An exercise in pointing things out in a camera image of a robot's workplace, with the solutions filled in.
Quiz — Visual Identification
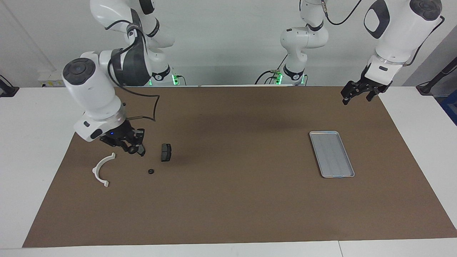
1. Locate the silver metal tray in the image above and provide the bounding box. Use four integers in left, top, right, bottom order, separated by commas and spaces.
309, 131, 355, 178

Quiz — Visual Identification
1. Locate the black angled stand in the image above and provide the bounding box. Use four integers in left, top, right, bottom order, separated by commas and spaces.
416, 57, 457, 95

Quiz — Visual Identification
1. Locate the blue box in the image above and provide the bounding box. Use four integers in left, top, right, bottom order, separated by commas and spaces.
440, 89, 457, 125

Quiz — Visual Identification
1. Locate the white power box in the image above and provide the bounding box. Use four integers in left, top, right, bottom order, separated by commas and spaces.
37, 70, 65, 88

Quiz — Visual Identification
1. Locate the brown table mat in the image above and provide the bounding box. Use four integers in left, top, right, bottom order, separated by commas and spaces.
22, 86, 457, 248

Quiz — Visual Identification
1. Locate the black table clamp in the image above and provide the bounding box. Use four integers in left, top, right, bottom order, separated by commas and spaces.
0, 75, 19, 97

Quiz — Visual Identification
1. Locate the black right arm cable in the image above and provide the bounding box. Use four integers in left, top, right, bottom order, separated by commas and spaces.
107, 20, 160, 122

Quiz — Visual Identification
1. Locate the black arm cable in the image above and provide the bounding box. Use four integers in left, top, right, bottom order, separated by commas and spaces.
320, 0, 445, 67
107, 20, 160, 122

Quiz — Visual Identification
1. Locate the white semicircular bracket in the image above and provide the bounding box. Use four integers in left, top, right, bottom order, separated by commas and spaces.
92, 152, 116, 188

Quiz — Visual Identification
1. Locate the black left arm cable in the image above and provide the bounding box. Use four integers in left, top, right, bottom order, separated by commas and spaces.
320, 0, 445, 67

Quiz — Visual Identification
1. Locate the black left base cable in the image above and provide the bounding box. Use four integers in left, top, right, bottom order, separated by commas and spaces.
255, 54, 289, 85

